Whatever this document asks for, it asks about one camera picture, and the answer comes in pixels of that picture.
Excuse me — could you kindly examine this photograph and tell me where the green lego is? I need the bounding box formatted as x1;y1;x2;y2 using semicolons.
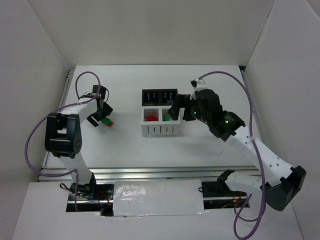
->
101;117;112;123

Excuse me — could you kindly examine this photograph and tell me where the green lego brick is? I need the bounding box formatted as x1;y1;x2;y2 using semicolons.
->
162;115;173;122

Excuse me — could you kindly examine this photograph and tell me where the red ridged lego brick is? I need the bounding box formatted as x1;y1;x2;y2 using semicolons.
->
145;115;159;122

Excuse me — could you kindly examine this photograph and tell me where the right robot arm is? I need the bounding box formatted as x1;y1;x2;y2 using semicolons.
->
168;89;307;211

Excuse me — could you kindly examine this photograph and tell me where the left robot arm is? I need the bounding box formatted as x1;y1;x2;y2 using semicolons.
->
44;85;113;198

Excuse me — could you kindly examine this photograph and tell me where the black container pair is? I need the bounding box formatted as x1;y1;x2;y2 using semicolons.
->
141;88;178;107

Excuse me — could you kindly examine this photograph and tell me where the white container pair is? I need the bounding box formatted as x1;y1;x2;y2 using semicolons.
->
141;105;181;137

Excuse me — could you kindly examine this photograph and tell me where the white foam cover panel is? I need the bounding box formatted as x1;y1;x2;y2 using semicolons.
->
113;179;205;217

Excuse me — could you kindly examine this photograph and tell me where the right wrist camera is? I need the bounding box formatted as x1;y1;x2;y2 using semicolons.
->
190;78;208;92

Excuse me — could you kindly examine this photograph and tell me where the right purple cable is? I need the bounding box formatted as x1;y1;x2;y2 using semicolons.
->
197;71;267;240

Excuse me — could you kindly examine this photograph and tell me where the purple cable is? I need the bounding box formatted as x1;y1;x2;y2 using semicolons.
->
197;71;267;240
25;71;102;211

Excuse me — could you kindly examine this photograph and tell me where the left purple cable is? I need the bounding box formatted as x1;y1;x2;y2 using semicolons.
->
25;71;102;211

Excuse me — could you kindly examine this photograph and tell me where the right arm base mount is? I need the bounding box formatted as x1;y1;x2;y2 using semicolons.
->
198;181;247;210

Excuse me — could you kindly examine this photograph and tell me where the aluminium rail frame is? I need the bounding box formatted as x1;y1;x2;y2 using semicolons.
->
37;65;278;182

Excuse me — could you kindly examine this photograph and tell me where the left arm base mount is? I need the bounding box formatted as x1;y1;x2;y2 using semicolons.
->
65;184;115;212

